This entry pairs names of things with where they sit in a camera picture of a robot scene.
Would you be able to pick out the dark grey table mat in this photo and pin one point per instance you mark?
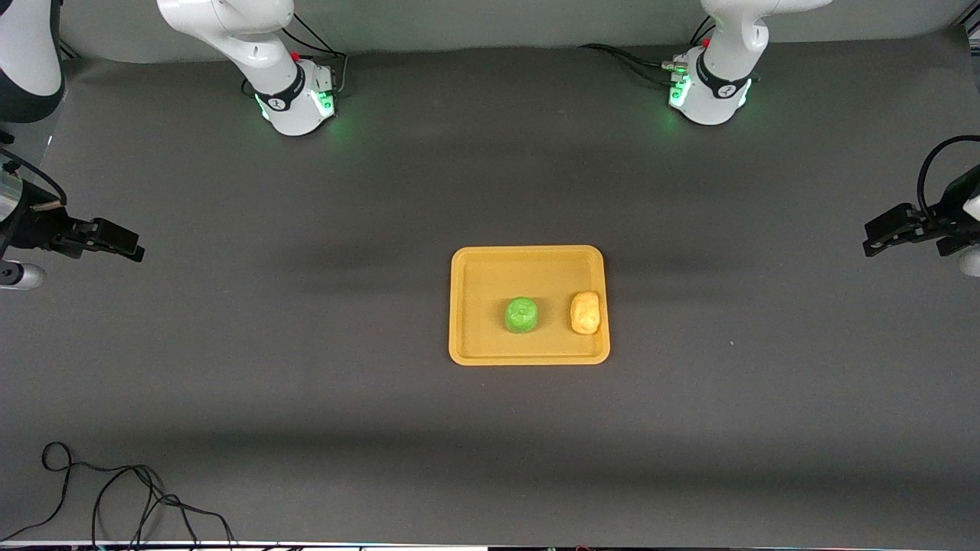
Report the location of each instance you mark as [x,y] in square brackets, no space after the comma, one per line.
[490,459]

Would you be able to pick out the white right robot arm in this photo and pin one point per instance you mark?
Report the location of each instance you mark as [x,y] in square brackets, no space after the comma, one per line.
[253,46]

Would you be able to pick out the yellow plastic tray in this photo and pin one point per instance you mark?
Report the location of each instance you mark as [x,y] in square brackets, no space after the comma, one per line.
[482,306]

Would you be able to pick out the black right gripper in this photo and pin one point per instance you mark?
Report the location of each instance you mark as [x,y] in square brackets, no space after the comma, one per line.
[32,226]

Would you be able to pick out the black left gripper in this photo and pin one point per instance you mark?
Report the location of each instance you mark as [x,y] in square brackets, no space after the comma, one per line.
[939,223]

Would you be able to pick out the yellow potato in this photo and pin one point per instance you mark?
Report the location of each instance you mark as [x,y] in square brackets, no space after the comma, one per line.
[586,313]

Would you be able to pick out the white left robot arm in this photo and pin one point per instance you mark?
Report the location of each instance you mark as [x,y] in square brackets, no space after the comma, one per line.
[720,92]

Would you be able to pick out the green apple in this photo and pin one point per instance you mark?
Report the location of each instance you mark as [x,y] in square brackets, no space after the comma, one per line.
[521,315]

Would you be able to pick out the dark metal frame rail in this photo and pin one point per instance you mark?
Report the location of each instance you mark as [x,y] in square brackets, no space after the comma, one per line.
[69,49]

